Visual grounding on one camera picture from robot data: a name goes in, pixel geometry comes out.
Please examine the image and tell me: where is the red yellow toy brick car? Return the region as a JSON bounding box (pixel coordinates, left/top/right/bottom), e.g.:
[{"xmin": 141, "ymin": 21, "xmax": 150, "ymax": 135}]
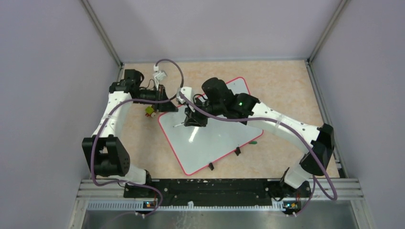
[{"xmin": 147, "ymin": 109, "xmax": 157, "ymax": 117}]

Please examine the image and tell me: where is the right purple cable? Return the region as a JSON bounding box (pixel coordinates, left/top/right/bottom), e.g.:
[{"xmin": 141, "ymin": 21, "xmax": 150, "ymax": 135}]
[{"xmin": 179, "ymin": 92, "xmax": 338, "ymax": 217}]

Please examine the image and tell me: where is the pink framed whiteboard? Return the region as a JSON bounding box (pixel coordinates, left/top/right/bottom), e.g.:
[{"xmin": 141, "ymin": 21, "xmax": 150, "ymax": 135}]
[{"xmin": 158, "ymin": 76, "xmax": 264, "ymax": 176}]

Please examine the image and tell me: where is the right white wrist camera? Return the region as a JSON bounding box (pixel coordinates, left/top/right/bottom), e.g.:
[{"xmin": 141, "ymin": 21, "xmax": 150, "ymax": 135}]
[{"xmin": 176, "ymin": 87, "xmax": 194, "ymax": 105}]

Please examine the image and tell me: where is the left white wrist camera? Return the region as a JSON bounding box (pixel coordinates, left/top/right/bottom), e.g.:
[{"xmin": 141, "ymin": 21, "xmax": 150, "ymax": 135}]
[{"xmin": 153, "ymin": 64, "xmax": 167, "ymax": 87}]

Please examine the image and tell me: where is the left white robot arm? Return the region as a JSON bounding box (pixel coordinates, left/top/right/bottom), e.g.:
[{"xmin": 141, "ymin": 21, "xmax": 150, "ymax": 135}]
[{"xmin": 82, "ymin": 69, "xmax": 178, "ymax": 197}]

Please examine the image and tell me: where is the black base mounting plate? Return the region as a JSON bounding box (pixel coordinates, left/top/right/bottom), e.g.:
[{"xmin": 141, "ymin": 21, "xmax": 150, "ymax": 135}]
[{"xmin": 123, "ymin": 178, "xmax": 310, "ymax": 207}]

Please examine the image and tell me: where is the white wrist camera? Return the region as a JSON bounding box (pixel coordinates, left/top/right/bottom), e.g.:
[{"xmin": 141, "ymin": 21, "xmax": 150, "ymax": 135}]
[
  {"xmin": 176, "ymin": 87, "xmax": 194, "ymax": 105},
  {"xmin": 153, "ymin": 64, "xmax": 167, "ymax": 87}
]

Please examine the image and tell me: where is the purple cable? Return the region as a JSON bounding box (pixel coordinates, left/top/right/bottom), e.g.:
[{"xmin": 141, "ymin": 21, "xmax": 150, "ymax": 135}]
[
  {"xmin": 179, "ymin": 92, "xmax": 338, "ymax": 217},
  {"xmin": 90, "ymin": 59, "xmax": 185, "ymax": 219}
]

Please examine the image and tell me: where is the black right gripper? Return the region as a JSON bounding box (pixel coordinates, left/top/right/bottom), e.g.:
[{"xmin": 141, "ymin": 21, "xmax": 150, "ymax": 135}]
[{"xmin": 184, "ymin": 97, "xmax": 224, "ymax": 128}]

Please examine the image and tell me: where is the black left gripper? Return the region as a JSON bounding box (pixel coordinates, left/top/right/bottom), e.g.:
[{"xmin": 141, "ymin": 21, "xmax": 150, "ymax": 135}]
[{"xmin": 135, "ymin": 84, "xmax": 179, "ymax": 113}]

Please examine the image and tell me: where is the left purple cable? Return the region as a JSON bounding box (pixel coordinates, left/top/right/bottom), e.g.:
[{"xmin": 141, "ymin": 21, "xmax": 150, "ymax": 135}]
[{"xmin": 90, "ymin": 59, "xmax": 185, "ymax": 219}]

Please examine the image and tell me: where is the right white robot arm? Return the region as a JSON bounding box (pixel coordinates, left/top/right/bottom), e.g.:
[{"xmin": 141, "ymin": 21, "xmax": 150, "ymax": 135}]
[{"xmin": 177, "ymin": 77, "xmax": 335, "ymax": 197}]

